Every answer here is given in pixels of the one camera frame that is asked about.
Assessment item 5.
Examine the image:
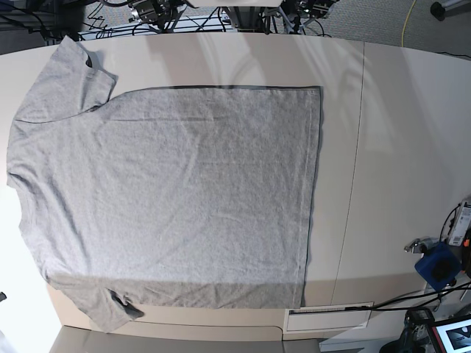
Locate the grey T-shirt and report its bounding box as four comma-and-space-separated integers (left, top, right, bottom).
6, 38, 322, 332

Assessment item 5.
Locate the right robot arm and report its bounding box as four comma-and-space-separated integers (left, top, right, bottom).
128, 0, 174, 29

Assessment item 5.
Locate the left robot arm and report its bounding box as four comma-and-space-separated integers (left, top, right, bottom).
294, 0, 338, 20

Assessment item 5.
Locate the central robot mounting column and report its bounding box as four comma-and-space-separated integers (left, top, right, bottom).
222, 7, 271, 35

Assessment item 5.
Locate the white label plate on table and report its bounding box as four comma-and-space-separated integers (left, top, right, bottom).
283, 302, 373, 334

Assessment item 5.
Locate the metal table clamp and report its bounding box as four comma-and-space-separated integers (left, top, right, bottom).
404, 237, 439, 254

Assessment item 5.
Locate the blue box with black hole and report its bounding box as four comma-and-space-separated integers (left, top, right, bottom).
414, 243, 461, 291

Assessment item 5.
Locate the white power adapter with label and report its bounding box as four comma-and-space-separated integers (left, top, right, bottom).
448, 200, 470, 246

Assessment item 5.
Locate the red framed tablet screen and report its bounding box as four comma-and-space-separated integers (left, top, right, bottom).
428, 315, 470, 353

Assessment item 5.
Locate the yellow cable on floor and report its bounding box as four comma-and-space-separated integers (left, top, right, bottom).
400, 0, 417, 48

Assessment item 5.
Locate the black cable across table edge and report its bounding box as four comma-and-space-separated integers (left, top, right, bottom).
345, 282, 471, 312

